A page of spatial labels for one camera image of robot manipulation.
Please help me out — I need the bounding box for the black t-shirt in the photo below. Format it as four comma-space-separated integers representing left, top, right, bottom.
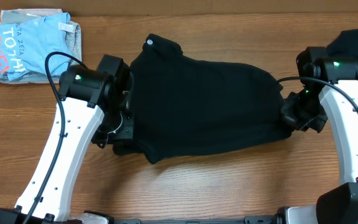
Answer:
113, 34, 292, 164

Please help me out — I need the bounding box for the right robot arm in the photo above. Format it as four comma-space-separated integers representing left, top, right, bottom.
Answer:
273, 47, 358, 223

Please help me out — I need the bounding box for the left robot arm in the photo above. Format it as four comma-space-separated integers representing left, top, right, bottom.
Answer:
0, 55, 134, 224

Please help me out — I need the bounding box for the light blue printed t-shirt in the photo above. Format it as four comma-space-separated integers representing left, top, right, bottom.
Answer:
0, 12, 73, 81

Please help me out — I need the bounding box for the white pink folded shirt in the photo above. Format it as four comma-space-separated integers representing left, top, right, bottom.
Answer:
0, 9, 82, 84

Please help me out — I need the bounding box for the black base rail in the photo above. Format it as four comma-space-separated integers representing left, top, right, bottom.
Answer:
70, 210, 332, 224

